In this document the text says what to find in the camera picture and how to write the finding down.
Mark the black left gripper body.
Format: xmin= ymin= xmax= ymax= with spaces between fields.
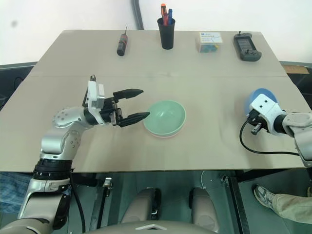
xmin=98 ymin=96 xmax=123 ymax=127

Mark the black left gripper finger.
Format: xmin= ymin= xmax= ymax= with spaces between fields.
xmin=113 ymin=88 xmax=144 ymax=103
xmin=119 ymin=112 xmax=151 ymax=128

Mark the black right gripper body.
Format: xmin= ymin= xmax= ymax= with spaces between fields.
xmin=246 ymin=110 xmax=269 ymax=135

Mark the blue bowl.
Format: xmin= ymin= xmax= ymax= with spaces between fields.
xmin=244 ymin=87 xmax=279 ymax=117

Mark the green bowl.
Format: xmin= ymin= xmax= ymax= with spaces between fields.
xmin=143 ymin=99 xmax=187 ymax=136

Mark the pink bowl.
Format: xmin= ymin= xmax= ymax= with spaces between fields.
xmin=146 ymin=121 xmax=184 ymax=140

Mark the black orange screwdriver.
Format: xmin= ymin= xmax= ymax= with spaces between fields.
xmin=116 ymin=24 xmax=130 ymax=57

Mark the brown cardboard piece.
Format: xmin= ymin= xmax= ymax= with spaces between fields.
xmin=282 ymin=65 xmax=309 ymax=75

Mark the black pen cup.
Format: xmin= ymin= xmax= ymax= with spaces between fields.
xmin=156 ymin=17 xmax=176 ymax=50

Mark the grey white sneaker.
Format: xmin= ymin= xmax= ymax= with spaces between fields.
xmin=253 ymin=184 xmax=276 ymax=210

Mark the black handheld controller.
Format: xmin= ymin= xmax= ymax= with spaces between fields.
xmin=232 ymin=31 xmax=263 ymax=62

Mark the beige rounded robot thigh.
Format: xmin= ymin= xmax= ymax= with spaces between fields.
xmin=188 ymin=187 xmax=219 ymax=228
xmin=121 ymin=187 xmax=162 ymax=224

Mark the beige trouser leg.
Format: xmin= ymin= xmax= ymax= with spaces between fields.
xmin=270 ymin=187 xmax=312 ymax=224

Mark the clear box with blue label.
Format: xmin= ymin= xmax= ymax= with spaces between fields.
xmin=195 ymin=31 xmax=224 ymax=54

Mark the dark side table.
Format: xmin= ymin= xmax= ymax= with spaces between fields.
xmin=0 ymin=60 xmax=38 ymax=111

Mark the beige robot torso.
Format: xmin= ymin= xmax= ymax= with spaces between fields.
xmin=0 ymin=214 xmax=221 ymax=234

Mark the blue jeans leg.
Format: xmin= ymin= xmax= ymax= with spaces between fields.
xmin=0 ymin=172 xmax=33 ymax=215

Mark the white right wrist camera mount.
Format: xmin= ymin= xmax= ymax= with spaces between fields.
xmin=248 ymin=94 xmax=281 ymax=130

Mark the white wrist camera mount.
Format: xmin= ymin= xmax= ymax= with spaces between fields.
xmin=84 ymin=79 xmax=106 ymax=125
xmin=248 ymin=94 xmax=281 ymax=130

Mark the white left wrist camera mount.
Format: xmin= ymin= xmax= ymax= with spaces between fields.
xmin=84 ymin=79 xmax=106 ymax=125

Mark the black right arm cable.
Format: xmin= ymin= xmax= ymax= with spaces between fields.
xmin=239 ymin=120 xmax=301 ymax=156

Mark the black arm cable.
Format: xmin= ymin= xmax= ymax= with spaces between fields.
xmin=239 ymin=120 xmax=301 ymax=156
xmin=69 ymin=168 xmax=87 ymax=234

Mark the grey wall pipe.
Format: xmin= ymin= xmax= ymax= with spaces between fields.
xmin=130 ymin=0 xmax=145 ymax=30

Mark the black table frame leg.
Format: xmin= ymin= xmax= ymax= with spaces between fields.
xmin=219 ymin=170 xmax=252 ymax=234

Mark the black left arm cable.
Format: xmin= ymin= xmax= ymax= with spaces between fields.
xmin=69 ymin=168 xmax=87 ymax=234

